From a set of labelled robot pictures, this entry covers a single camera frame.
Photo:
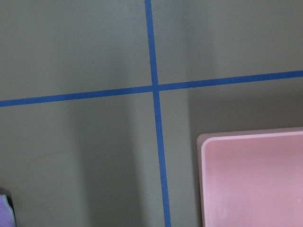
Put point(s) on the pink plastic bin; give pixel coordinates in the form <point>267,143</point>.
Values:
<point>251,178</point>

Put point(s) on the purple cloth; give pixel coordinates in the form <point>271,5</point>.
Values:
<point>7,218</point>

